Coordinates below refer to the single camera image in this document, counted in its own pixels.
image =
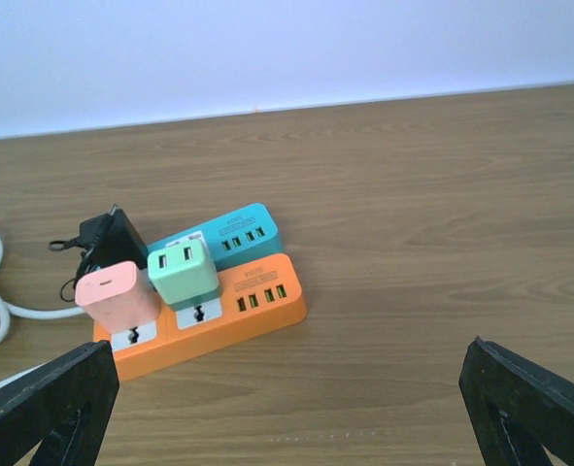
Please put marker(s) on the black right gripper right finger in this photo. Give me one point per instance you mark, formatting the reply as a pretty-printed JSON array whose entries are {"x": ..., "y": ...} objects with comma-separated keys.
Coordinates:
[{"x": 521, "y": 413}]

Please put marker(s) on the black power adapter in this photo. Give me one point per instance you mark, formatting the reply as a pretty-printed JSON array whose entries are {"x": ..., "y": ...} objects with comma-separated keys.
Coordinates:
[{"x": 105, "y": 240}]

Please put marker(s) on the teal power strip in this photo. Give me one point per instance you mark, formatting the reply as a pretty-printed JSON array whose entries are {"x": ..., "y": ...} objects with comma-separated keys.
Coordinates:
[{"x": 233, "y": 239}]

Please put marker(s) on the pink charger plug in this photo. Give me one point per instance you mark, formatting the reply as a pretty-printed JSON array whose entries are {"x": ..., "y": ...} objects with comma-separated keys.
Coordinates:
[{"x": 118, "y": 297}]

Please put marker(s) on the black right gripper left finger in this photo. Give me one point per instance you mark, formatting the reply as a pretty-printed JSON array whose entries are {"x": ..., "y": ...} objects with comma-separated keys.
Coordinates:
[{"x": 59, "y": 411}]

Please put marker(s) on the orange power strip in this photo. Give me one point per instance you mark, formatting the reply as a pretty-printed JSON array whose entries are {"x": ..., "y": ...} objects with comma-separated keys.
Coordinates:
[{"x": 256, "y": 298}]

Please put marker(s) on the green charger plug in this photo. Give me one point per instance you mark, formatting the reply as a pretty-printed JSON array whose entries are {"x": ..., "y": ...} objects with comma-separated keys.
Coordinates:
[{"x": 184, "y": 275}]

